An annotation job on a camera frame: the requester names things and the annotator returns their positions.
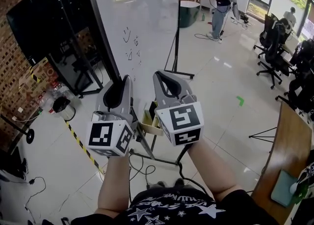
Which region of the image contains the yellow black floor tape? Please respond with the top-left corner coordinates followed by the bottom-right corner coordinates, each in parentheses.
top-left (64, 120), bottom-right (104, 174)

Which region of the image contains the large black screen on stand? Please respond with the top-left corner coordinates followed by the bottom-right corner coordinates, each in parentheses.
top-left (5, 0), bottom-right (119, 98)

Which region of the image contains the white green device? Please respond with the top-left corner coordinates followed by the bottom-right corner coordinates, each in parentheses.
top-left (288, 162), bottom-right (314, 205)

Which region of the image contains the black cable with adapter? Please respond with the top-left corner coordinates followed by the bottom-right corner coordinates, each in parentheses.
top-left (24, 176), bottom-right (47, 211)

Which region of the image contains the white power strip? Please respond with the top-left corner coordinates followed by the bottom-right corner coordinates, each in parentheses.
top-left (230, 17), bottom-right (251, 28)

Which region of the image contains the beige whiteboard tray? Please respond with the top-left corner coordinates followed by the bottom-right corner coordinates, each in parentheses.
top-left (140, 109), bottom-right (164, 137)

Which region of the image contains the black star-print shirt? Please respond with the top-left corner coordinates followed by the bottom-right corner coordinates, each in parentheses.
top-left (70, 185), bottom-right (279, 225)

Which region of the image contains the black stand leg with wheel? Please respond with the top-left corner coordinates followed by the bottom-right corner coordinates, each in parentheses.
top-left (0, 113), bottom-right (35, 145)

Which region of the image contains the black tripod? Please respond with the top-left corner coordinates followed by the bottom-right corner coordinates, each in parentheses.
top-left (248, 125), bottom-right (278, 144)

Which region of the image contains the round white table green base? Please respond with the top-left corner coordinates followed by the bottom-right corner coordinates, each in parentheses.
top-left (179, 0), bottom-right (201, 28)

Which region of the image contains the pile of clear plastic bottles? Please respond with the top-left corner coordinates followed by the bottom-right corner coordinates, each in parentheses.
top-left (46, 81), bottom-right (74, 102)

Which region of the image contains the patterned cardboard box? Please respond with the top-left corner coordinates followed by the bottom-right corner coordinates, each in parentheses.
top-left (17, 56), bottom-right (60, 115)

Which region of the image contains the person's left forearm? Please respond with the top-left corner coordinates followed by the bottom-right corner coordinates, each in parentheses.
top-left (94, 154), bottom-right (131, 217)

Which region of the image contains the teal pad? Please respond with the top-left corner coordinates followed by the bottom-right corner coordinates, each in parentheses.
top-left (270, 169), bottom-right (299, 208)

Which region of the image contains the person's right forearm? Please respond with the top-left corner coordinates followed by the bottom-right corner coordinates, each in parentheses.
top-left (187, 140), bottom-right (244, 201)

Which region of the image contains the black office chair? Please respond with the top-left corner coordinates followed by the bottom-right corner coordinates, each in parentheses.
top-left (253, 13), bottom-right (281, 60)
top-left (256, 20), bottom-right (292, 90)
top-left (275, 38), bottom-right (314, 116)

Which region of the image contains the black floor cable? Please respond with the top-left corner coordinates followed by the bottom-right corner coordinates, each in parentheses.
top-left (127, 154), bottom-right (158, 192)

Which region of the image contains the wooden desk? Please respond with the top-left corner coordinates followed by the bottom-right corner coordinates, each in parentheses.
top-left (250, 100), bottom-right (314, 225)

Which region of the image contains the large white whiteboard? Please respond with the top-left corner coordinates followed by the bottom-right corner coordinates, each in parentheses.
top-left (83, 0), bottom-right (180, 112)

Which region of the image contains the white bin with black bag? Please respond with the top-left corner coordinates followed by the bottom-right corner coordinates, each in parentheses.
top-left (52, 96), bottom-right (76, 122)

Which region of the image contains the black cable loop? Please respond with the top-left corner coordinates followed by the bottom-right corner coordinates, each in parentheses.
top-left (194, 32), bottom-right (223, 44)

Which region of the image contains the black bag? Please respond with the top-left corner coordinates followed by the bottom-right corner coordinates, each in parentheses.
top-left (0, 145), bottom-right (29, 181)

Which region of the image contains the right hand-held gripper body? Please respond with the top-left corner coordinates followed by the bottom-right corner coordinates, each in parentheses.
top-left (155, 94), bottom-right (205, 147)

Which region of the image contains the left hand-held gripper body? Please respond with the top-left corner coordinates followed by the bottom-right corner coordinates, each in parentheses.
top-left (85, 111), bottom-right (135, 158)

